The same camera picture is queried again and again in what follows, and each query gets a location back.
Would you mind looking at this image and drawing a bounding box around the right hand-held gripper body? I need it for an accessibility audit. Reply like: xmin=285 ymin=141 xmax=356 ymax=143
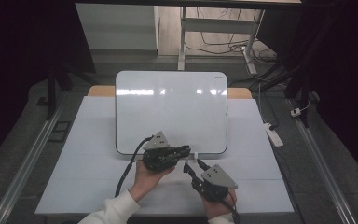
xmin=191 ymin=163 xmax=239 ymax=202

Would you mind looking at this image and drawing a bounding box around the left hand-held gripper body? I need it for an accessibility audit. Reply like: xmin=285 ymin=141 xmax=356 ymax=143
xmin=142 ymin=131 xmax=182 ymax=173

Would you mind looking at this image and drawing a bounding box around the white plastic board stand clip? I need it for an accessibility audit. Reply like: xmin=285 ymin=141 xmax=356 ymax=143
xmin=184 ymin=151 xmax=200 ymax=165

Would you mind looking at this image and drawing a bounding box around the white glass whiteboard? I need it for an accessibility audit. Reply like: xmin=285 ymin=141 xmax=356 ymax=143
xmin=115 ymin=70 xmax=229 ymax=156

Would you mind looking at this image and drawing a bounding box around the person's right hand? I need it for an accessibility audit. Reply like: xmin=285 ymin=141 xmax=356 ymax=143
xmin=200 ymin=189 xmax=238 ymax=220

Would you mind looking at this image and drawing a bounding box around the person's left hand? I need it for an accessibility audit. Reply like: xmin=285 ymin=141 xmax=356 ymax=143
xmin=129 ymin=161 xmax=175 ymax=203

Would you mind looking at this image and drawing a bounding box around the white table cover sheet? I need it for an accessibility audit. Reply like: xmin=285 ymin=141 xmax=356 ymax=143
xmin=34 ymin=95 xmax=295 ymax=216

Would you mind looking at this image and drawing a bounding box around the white power strip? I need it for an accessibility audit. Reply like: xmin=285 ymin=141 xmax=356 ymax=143
xmin=263 ymin=122 xmax=284 ymax=148

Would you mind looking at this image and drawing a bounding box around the wooden table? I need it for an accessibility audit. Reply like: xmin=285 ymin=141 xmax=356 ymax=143
xmin=87 ymin=85 xmax=254 ymax=100

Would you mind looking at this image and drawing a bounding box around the black metal stand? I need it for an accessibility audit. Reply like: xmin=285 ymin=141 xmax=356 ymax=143
xmin=36 ymin=60 xmax=98 ymax=121
xmin=251 ymin=12 xmax=340 ymax=129

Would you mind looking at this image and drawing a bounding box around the white cabinet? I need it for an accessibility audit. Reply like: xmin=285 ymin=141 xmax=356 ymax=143
xmin=75 ymin=3 xmax=160 ymax=51

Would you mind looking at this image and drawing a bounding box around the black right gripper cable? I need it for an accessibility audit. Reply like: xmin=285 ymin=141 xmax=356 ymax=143
xmin=219 ymin=191 xmax=241 ymax=224

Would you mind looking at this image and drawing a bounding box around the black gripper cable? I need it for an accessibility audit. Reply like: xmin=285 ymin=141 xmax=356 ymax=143
xmin=219 ymin=191 xmax=241 ymax=224
xmin=114 ymin=135 xmax=154 ymax=198

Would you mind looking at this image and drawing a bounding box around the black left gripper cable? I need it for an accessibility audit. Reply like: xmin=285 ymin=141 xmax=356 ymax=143
xmin=114 ymin=135 xmax=154 ymax=198

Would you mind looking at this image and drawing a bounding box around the aluminium floor rail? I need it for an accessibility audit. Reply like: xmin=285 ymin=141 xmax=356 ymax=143
xmin=0 ymin=92 xmax=70 ymax=224
xmin=286 ymin=98 xmax=358 ymax=224

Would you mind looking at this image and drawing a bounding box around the tangle of black floor cables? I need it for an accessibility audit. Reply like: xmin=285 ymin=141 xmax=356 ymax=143
xmin=184 ymin=7 xmax=278 ymax=64

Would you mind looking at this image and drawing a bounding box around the white metal desk frame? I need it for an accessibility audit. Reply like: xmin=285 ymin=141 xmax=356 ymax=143
xmin=177 ymin=6 xmax=266 ymax=76

